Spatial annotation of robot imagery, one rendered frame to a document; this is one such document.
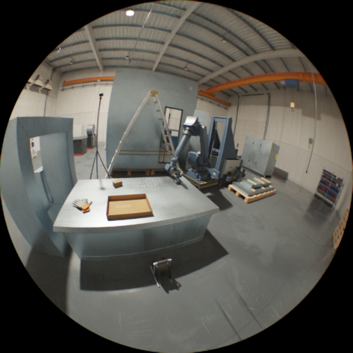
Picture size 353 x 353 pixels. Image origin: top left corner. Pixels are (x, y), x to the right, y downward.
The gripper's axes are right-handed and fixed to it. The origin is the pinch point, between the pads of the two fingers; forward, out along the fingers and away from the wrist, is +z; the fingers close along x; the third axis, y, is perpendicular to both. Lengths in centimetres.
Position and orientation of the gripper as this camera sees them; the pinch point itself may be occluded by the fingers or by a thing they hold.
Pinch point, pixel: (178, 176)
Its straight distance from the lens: 175.7
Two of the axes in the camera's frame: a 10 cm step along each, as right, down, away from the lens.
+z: 3.6, 3.9, -8.5
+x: -9.2, 0.1, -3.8
